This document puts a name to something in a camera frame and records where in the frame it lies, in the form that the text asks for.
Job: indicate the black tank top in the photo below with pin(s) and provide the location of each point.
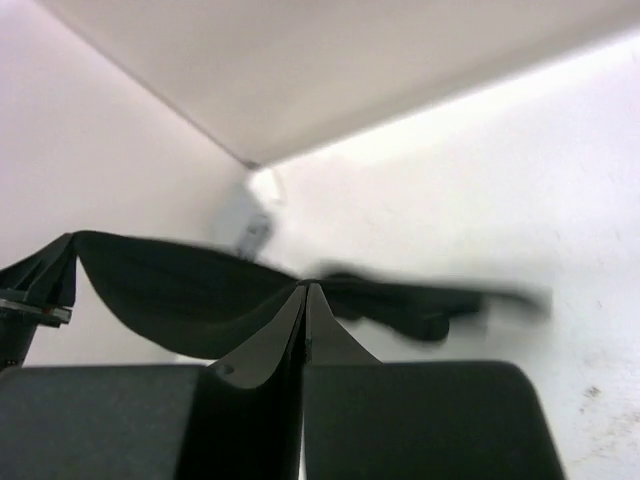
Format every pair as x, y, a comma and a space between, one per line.
203, 303

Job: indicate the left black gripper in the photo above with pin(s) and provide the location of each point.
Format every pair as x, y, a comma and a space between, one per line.
39, 290

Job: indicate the folded grey tank top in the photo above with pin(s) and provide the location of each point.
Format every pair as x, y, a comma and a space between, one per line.
242, 226

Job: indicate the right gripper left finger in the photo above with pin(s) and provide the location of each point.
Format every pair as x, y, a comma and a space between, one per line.
239, 418

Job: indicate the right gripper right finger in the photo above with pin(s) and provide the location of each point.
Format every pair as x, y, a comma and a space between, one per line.
365, 419

